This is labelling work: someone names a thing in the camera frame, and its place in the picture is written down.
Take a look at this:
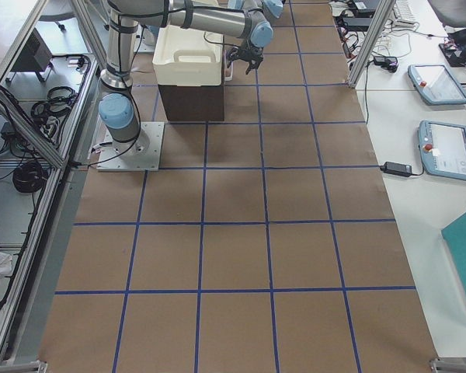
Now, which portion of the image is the aluminium frame post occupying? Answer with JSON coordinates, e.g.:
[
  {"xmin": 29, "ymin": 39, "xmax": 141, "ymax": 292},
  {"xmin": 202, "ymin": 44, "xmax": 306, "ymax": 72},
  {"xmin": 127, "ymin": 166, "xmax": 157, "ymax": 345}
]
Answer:
[{"xmin": 347, "ymin": 0, "xmax": 395, "ymax": 89}]

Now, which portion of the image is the blue teach pendant far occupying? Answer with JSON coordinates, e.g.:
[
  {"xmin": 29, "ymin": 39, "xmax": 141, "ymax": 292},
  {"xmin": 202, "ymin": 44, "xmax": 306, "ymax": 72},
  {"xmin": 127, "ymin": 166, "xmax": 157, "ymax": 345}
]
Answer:
[{"xmin": 407, "ymin": 64, "xmax": 466, "ymax": 106}]

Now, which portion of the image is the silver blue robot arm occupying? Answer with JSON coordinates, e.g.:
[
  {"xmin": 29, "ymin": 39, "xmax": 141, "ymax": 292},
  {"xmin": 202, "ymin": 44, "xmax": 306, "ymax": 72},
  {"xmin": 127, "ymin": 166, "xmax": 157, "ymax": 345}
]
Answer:
[
  {"xmin": 228, "ymin": 0, "xmax": 285, "ymax": 19},
  {"xmin": 99, "ymin": 1, "xmax": 283, "ymax": 145}
]

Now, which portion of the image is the black power adapter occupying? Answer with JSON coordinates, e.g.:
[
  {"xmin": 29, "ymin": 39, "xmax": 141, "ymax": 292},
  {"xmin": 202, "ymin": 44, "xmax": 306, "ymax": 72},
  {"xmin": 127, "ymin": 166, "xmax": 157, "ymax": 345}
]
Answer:
[{"xmin": 380, "ymin": 162, "xmax": 412, "ymax": 177}]

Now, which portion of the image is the brown wooden drawer cabinet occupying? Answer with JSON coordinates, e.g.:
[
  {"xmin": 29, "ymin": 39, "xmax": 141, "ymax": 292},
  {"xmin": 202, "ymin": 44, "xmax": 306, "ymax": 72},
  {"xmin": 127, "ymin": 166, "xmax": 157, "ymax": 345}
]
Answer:
[{"xmin": 158, "ymin": 85, "xmax": 225, "ymax": 122}]

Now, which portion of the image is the blue teach pendant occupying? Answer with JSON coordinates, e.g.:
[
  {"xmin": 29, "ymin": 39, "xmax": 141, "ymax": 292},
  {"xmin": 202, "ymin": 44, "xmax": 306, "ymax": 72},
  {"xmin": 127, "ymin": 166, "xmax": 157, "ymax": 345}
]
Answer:
[
  {"xmin": 418, "ymin": 120, "xmax": 466, "ymax": 181},
  {"xmin": 407, "ymin": 64, "xmax": 466, "ymax": 106}
]

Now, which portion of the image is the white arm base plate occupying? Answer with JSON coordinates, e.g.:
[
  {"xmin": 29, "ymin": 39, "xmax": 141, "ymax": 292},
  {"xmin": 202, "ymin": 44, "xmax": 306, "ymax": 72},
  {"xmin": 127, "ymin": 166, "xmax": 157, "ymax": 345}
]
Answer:
[{"xmin": 95, "ymin": 122, "xmax": 165, "ymax": 172}]

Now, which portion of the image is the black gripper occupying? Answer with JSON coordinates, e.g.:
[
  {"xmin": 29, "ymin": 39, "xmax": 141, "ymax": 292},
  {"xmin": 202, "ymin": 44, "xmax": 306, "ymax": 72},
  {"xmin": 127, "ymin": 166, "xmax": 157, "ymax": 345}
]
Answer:
[{"xmin": 230, "ymin": 40, "xmax": 263, "ymax": 75}]

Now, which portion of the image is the blue teach pendant near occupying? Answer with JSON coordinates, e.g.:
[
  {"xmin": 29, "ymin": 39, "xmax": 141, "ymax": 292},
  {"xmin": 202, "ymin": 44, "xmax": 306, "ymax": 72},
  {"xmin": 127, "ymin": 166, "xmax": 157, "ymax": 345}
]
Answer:
[{"xmin": 418, "ymin": 120, "xmax": 466, "ymax": 181}]

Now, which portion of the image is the white plastic bin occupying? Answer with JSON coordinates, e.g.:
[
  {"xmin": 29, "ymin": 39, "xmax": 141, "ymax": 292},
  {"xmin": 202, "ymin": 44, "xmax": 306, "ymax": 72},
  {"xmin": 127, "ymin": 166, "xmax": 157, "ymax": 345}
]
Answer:
[{"xmin": 152, "ymin": 26, "xmax": 224, "ymax": 86}]

